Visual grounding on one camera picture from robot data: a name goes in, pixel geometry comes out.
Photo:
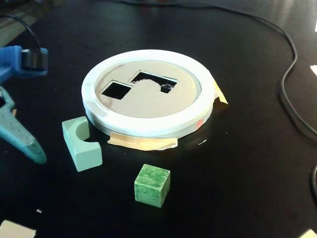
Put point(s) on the white card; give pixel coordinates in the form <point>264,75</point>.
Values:
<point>314,70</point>

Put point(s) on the long beige masking tape strip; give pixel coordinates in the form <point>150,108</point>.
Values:
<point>143,144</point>

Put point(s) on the light green U shape block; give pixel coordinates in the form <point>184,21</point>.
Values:
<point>86,156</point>

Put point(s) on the dark green wooden cube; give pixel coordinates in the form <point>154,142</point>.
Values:
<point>151,186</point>

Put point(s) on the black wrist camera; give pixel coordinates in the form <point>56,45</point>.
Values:
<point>32,59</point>

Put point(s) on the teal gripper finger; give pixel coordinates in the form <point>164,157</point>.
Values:
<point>22,141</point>

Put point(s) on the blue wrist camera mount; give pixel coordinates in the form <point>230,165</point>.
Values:
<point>10,60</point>

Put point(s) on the white round shape sorter lid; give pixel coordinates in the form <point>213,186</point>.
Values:
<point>148,125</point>

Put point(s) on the large white paper sheet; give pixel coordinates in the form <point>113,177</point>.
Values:
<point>15,229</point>

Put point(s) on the small white paper corner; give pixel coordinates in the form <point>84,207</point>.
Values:
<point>309,234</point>

